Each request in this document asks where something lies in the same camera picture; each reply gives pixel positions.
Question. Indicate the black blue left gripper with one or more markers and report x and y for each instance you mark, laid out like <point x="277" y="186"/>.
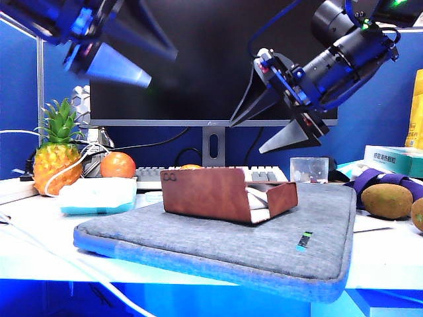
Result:
<point x="86" y="26"/>

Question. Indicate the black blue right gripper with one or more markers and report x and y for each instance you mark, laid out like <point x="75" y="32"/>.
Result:
<point x="287" y="82"/>

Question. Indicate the brown leather glasses case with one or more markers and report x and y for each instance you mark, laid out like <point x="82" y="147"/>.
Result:
<point x="205" y="195"/>

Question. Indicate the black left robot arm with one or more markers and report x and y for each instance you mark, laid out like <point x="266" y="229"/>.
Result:
<point x="29" y="16"/>

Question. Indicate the clear plastic box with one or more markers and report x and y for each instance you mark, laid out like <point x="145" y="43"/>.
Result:
<point x="309" y="170"/>

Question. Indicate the silver honeycomb figure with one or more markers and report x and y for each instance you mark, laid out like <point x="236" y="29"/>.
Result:
<point x="82" y="99"/>

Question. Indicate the grey monitor stand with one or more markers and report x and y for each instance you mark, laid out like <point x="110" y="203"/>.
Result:
<point x="206" y="155"/>

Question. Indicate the black computer mouse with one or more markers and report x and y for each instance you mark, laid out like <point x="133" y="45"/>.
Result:
<point x="335" y="166"/>

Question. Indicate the black computer monitor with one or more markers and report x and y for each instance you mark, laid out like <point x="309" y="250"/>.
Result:
<point x="205" y="82"/>

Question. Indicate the ribbed orange tangerine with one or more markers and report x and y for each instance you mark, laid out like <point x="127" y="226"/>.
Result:
<point x="191" y="167"/>

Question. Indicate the smooth orange fruit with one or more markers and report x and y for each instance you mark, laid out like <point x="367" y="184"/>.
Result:
<point x="117" y="165"/>

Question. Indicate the white and grey keyboard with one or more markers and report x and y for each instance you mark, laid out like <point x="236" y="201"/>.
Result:
<point x="152" y="175"/>

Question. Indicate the teal and white medicine box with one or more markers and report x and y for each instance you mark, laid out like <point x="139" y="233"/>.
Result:
<point x="396" y="162"/>

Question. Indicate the brown kiwi fruit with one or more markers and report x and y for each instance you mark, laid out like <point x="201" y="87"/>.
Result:
<point x="418" y="214"/>
<point x="386" y="202"/>

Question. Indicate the plastic pineapple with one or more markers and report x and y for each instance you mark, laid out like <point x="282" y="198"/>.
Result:
<point x="49" y="165"/>

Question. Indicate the yellow packaging bag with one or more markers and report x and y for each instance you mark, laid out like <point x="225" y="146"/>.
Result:
<point x="417" y="109"/>

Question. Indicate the grey felt laptop sleeve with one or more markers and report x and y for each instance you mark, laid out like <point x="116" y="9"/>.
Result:
<point x="198" y="241"/>

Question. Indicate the white box with teal edge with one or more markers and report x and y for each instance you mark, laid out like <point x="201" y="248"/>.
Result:
<point x="99" y="195"/>

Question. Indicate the white power strip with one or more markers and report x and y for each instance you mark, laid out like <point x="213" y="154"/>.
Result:
<point x="16" y="190"/>

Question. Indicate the grey partition post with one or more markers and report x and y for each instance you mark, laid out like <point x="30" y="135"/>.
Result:
<point x="40" y="82"/>

